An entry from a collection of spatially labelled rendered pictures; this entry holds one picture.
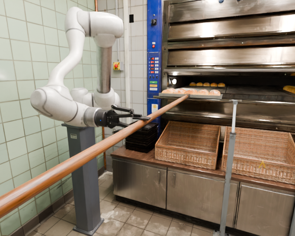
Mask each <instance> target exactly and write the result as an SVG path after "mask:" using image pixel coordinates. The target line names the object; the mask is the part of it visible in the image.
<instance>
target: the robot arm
mask: <svg viewBox="0 0 295 236"><path fill-rule="evenodd" d="M123 32H124V28H123V21H122V19H120V18H119V17H118V16H116V15H113V14H110V13H105V12H87V11H83V10H82V9H80V8H78V7H71V8H70V9H69V10H68V12H67V14H66V17H65V33H66V39H67V42H68V46H69V55H68V56H67V57H66V58H65V59H64V60H62V61H61V62H60V63H59V64H58V65H57V66H56V67H55V68H54V69H53V70H52V72H51V73H50V76H49V79H48V83H47V85H46V86H44V87H40V88H37V89H35V90H34V91H33V92H32V94H31V96H30V103H31V106H32V107H33V108H34V109H35V110H36V111H37V112H38V113H40V114H42V115H44V116H46V117H48V118H51V119H54V120H57V121H63V122H64V124H68V125H73V126H79V127H86V126H89V127H101V126H103V127H109V128H110V129H112V131H113V132H112V134H115V133H117V132H119V131H121V130H122V129H116V128H115V127H116V126H120V127H123V128H126V127H128V126H130V124H126V123H123V122H121V121H119V118H129V117H132V118H133V119H138V120H147V121H148V120H150V119H151V117H142V114H135V113H134V109H130V108H125V107H120V106H119V104H120V98H119V96H118V94H117V93H115V92H114V90H113V89H112V88H111V66H112V46H113V45H114V44H115V41H116V38H120V37H121V36H122V35H123ZM85 37H93V40H94V42H95V44H96V64H97V88H96V89H95V91H94V93H89V92H88V90H87V89H86V88H83V87H80V88H73V89H71V91H70V92H69V89H68V88H67V87H65V86H64V83H63V80H64V77H65V76H66V75H67V74H68V73H69V72H70V71H71V70H73V69H74V68H75V67H76V66H77V65H78V64H79V62H80V60H81V58H82V53H83V46H84V41H85ZM114 110H118V111H124V112H129V114H117V113H116V112H115V111H114Z"/></svg>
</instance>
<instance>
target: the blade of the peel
mask: <svg viewBox="0 0 295 236"><path fill-rule="evenodd" d="M184 95H185V94H170V93H159V96H173V97H183V96H184ZM222 95H223V94H221V95H220V96H213V95H191V94H190V97H192V98H211V99H222Z"/></svg>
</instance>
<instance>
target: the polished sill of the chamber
mask: <svg viewBox="0 0 295 236"><path fill-rule="evenodd" d="M221 94H223V95H222V97H223V98H242V99H262V100H282V101H295V96H278V95H255V94H231V93H221Z"/></svg>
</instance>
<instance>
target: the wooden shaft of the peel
mask: <svg viewBox="0 0 295 236"><path fill-rule="evenodd" d="M187 98H188V95H185V96H183V97H181V98H179V99H177V100H175V101H174V102H172V103H170V104H168V105H166V106H164V107H163V108H161V109H159V110H157V111H155V112H153V113H152V114H150V115H148V116H147V117H151V119H150V120H148V121H147V120H139V121H137V122H135V123H133V124H132V125H130V126H128V127H126V128H124V129H123V130H121V131H119V132H117V133H115V134H113V135H112V136H110V137H108V138H106V139H104V140H102V141H101V142H99V143H97V144H95V145H93V146H91V147H89V148H87V149H86V150H84V151H82V152H80V153H78V154H77V155H75V156H73V157H71V158H69V159H67V160H66V161H64V162H62V163H60V164H58V165H57V166H55V167H53V168H51V169H49V170H47V171H46V172H44V173H42V174H40V175H38V176H36V177H35V178H33V179H31V180H29V181H27V182H26V183H23V184H22V185H20V186H18V187H16V188H14V189H12V190H11V191H9V192H7V193H5V194H3V195H1V196H0V219H1V218H2V217H4V216H5V215H7V214H8V213H10V212H12V211H13V210H15V209H16V208H18V207H19V206H21V205H22V204H24V203H25V202H27V201H29V200H30V199H32V198H33V197H35V196H37V195H38V194H39V193H41V192H43V191H44V190H46V189H47V188H49V187H50V186H52V185H53V184H55V183H57V182H58V181H59V180H61V179H63V178H64V177H66V176H67V175H69V174H71V173H72V172H74V171H75V170H77V169H78V168H80V167H81V166H83V165H84V164H86V163H88V162H89V161H91V160H92V159H94V158H95V157H97V156H98V155H100V154H101V153H103V152H104V151H106V150H108V149H109V148H111V147H112V146H114V145H116V144H117V143H119V142H120V141H122V140H123V139H125V138H126V137H128V136H129V135H131V134H132V133H134V132H136V131H137V130H139V129H140V128H142V127H143V126H145V125H146V124H148V123H150V122H151V121H153V120H154V119H156V118H157V117H159V116H160V115H162V114H164V113H165V112H167V111H168V110H170V109H171V108H173V107H174V106H176V105H177V104H179V103H181V102H182V101H183V100H185V99H187Z"/></svg>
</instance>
